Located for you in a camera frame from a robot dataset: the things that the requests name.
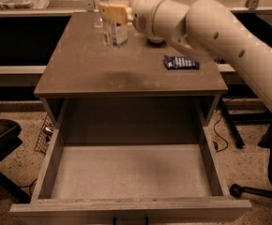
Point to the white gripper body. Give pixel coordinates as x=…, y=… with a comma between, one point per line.
x=143, y=15

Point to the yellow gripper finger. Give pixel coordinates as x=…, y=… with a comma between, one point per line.
x=117, y=12

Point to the clear plastic water bottle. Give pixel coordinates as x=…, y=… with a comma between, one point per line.
x=116, y=35

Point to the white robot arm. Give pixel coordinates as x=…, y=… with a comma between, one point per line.
x=202, y=31

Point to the open grey top drawer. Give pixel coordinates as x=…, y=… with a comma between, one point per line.
x=82, y=184

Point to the white ceramic bowl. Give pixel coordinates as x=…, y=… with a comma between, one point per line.
x=155, y=40

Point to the blue snack bar wrapper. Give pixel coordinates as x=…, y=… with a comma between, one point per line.
x=179, y=62

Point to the black table leg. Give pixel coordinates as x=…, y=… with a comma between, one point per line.
x=239, y=143

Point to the dark office chair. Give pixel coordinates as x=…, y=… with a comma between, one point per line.
x=9, y=141

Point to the black chair caster leg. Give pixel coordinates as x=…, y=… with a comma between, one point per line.
x=237, y=191

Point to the wire mesh basket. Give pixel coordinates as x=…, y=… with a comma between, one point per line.
x=44, y=136

